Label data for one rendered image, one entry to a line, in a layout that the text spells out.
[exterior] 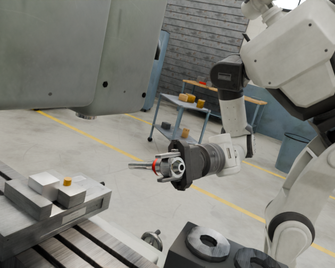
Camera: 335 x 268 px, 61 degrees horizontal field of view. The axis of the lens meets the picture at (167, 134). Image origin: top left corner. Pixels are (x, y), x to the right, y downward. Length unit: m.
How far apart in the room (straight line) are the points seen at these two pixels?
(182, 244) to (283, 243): 0.51
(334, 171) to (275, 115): 7.13
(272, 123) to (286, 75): 7.23
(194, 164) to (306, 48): 0.43
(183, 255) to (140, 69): 0.37
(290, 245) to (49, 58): 0.88
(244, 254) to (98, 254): 0.38
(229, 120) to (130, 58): 0.57
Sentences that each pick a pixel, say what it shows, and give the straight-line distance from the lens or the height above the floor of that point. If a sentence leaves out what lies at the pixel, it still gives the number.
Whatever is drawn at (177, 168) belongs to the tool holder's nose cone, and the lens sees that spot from 0.64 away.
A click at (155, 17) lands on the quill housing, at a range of 0.62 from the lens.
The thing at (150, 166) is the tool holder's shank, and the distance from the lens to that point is 0.70.
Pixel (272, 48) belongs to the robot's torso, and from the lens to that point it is 0.87.
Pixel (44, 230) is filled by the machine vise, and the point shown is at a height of 0.97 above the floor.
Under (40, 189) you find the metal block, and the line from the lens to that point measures 0.80.
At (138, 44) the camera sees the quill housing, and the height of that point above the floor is 1.46.
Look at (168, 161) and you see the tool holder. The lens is 0.65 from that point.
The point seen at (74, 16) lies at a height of 1.48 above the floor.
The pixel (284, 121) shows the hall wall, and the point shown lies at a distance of 8.05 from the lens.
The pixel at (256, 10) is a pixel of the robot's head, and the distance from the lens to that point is 0.95.
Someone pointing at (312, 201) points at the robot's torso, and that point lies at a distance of 1.03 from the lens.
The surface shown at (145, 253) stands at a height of 0.86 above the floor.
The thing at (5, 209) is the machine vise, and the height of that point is 1.01.
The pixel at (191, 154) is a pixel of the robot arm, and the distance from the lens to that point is 0.70.
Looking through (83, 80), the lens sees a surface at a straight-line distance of 0.47.
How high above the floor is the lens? 1.46
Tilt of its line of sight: 16 degrees down
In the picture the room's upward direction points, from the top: 14 degrees clockwise
